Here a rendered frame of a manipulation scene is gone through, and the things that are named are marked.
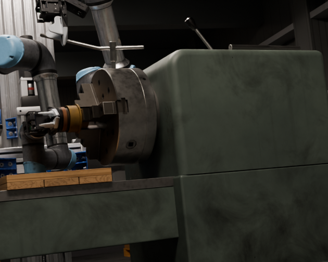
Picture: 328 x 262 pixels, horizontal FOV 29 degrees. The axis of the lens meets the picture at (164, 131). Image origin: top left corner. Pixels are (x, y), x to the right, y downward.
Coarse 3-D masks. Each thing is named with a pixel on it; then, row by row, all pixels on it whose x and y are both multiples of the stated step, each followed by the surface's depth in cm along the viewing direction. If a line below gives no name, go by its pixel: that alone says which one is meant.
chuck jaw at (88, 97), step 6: (84, 84) 210; (90, 84) 211; (84, 90) 208; (90, 90) 209; (78, 96) 206; (84, 96) 206; (90, 96) 207; (96, 96) 208; (78, 102) 203; (84, 102) 204; (90, 102) 205; (96, 102) 206
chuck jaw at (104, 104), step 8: (104, 104) 191; (112, 104) 192; (120, 104) 192; (88, 112) 197; (96, 112) 194; (104, 112) 191; (112, 112) 192; (88, 120) 197; (96, 120) 198; (104, 120) 200
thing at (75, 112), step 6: (60, 108) 197; (66, 108) 199; (72, 108) 198; (78, 108) 198; (60, 114) 196; (66, 114) 196; (72, 114) 196; (78, 114) 197; (60, 120) 196; (66, 120) 196; (72, 120) 196; (78, 120) 197; (60, 126) 196; (66, 126) 197; (72, 126) 197; (78, 126) 198; (84, 126) 200; (78, 132) 200
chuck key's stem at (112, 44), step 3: (111, 42) 204; (114, 42) 204; (111, 45) 204; (114, 45) 204; (111, 48) 204; (114, 48) 204; (111, 51) 204; (114, 51) 204; (111, 54) 204; (114, 54) 204; (111, 57) 204; (114, 57) 204; (111, 60) 204; (114, 60) 204; (111, 63) 205; (114, 63) 205; (111, 66) 205; (114, 66) 205
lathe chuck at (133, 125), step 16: (96, 80) 208; (112, 80) 195; (128, 80) 197; (112, 96) 195; (128, 96) 193; (128, 112) 192; (144, 112) 194; (112, 128) 196; (128, 128) 192; (144, 128) 194; (112, 144) 197; (112, 160) 198; (128, 160) 200
